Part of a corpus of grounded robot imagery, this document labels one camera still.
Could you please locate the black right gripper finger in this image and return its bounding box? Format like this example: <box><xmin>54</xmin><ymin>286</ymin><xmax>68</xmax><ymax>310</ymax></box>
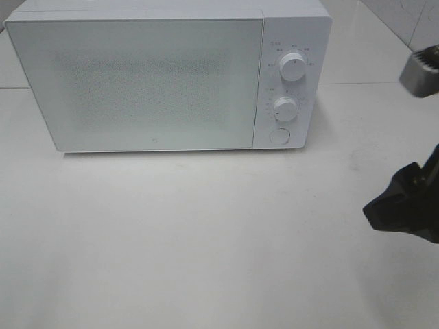
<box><xmin>363</xmin><ymin>147</ymin><xmax>438</xmax><ymax>244</ymax></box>

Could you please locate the round white door-release button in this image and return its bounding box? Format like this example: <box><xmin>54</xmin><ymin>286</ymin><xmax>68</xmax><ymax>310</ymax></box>
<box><xmin>269</xmin><ymin>128</ymin><xmax>290</xmax><ymax>145</ymax></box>

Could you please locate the white timer knob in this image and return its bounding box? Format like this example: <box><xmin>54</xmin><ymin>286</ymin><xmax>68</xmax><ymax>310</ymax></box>
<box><xmin>273</xmin><ymin>97</ymin><xmax>298</xmax><ymax>122</ymax></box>

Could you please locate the white microwave door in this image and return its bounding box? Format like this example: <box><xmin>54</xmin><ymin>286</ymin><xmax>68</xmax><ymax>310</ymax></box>
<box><xmin>7</xmin><ymin>19</ymin><xmax>263</xmax><ymax>152</ymax></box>

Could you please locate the upper white power knob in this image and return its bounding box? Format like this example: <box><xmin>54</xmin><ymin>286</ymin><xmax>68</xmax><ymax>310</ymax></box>
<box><xmin>279</xmin><ymin>51</ymin><xmax>307</xmax><ymax>82</ymax></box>

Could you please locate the white microwave oven body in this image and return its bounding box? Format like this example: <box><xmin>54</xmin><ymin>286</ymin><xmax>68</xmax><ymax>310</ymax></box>
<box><xmin>4</xmin><ymin>1</ymin><xmax>332</xmax><ymax>152</ymax></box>

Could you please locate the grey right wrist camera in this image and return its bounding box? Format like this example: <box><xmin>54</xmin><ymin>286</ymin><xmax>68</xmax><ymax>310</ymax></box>
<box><xmin>399</xmin><ymin>45</ymin><xmax>438</xmax><ymax>98</ymax></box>

